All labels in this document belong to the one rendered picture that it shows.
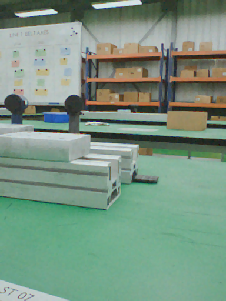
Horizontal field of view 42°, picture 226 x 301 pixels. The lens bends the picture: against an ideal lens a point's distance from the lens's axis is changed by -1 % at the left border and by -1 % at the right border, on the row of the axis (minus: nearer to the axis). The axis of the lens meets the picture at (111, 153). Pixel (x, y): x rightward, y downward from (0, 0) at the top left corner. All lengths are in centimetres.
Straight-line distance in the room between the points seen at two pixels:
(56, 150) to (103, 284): 29
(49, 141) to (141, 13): 1145
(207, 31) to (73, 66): 799
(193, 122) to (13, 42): 274
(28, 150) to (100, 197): 16
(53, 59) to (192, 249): 367
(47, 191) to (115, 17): 1178
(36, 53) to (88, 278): 387
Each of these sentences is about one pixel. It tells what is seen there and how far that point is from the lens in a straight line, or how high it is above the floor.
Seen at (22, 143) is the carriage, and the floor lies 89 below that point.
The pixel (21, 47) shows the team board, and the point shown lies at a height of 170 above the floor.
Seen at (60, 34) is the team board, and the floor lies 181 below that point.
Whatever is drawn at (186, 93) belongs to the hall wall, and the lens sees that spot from 1108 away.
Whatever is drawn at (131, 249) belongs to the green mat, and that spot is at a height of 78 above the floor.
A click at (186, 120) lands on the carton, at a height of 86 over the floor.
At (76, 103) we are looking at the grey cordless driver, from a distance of 93.
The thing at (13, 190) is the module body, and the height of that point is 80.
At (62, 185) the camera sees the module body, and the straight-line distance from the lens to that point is 58.
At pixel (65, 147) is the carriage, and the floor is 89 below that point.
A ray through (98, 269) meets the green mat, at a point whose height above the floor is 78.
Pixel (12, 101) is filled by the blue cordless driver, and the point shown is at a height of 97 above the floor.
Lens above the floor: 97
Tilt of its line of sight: 9 degrees down
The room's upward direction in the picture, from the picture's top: 1 degrees clockwise
